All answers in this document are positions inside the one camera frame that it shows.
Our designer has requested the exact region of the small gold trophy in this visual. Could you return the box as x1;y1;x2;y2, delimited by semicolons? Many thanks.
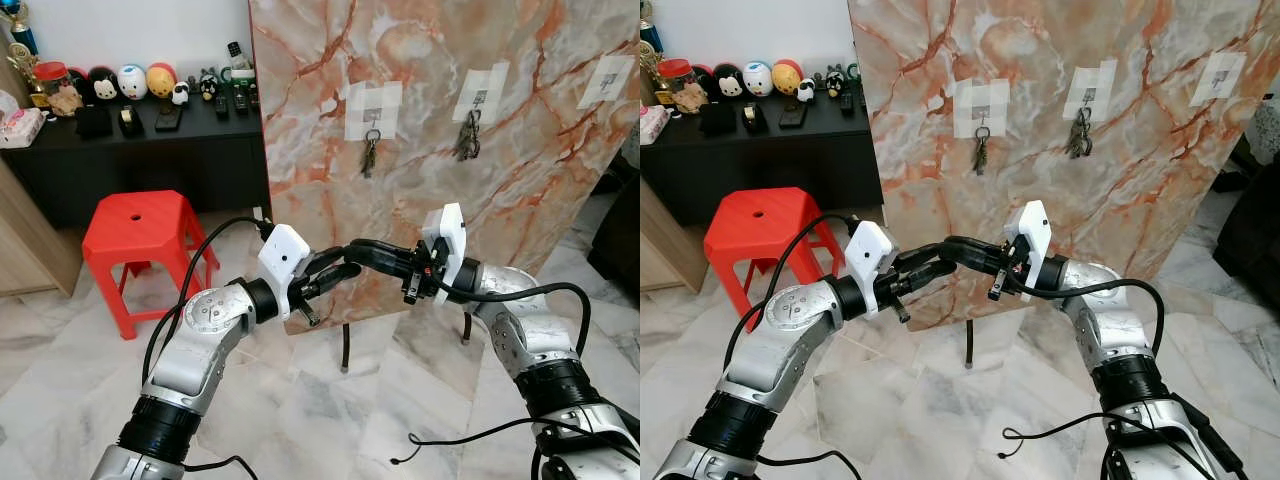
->
640;40;666;101
10;42;46;109

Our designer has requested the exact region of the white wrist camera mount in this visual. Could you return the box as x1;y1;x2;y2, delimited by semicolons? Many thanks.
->
1005;200;1053;296
420;203;468;301
846;220;899;319
258;224;312;321

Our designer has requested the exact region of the white taped wall hook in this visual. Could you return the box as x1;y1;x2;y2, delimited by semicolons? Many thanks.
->
345;82;403;141
453;62;511;123
1064;62;1118;121
953;78;1009;139
578;55;636;109
1190;52;1247;106

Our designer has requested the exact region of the orange marble pattern board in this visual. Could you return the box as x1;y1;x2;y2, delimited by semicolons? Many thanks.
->
248;0;641;336
848;0;1266;331

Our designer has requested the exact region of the thick dark key bunch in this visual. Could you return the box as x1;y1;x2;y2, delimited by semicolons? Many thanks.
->
454;108;484;163
1064;106;1094;161

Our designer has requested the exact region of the light wooden cabinet glass top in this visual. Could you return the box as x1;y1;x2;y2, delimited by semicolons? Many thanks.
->
640;175;701;293
0;160;83;298

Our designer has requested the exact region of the red plastic stool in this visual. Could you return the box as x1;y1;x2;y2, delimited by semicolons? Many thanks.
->
82;190;221;341
704;187;846;331

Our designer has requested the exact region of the thin black dangling cable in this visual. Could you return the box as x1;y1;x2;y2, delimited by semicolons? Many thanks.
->
390;415;641;466
1000;412;1216;480

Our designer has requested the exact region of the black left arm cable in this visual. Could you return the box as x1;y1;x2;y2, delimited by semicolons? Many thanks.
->
722;212;861;373
140;215;273;386

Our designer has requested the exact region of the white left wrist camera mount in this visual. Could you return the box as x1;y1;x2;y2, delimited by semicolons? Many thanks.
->
258;224;312;321
846;220;899;319

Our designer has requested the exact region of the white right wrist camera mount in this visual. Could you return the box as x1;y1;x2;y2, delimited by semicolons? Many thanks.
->
1005;200;1053;296
420;203;468;301

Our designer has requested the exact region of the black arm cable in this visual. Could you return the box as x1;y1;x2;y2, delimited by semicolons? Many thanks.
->
1015;278;1166;356
722;212;861;373
140;215;273;386
435;280;593;356

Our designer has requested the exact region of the dark furniture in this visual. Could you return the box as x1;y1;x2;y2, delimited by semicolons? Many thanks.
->
588;165;641;301
1212;150;1280;283

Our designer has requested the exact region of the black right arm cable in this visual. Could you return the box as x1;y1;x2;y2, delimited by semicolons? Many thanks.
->
1015;278;1166;356
435;280;593;356

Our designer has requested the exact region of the clear jar red lid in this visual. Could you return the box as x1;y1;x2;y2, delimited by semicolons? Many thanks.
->
33;62;83;117
660;59;709;113

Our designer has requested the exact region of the black low console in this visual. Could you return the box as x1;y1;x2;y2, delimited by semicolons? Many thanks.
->
0;95;271;229
640;92;886;226

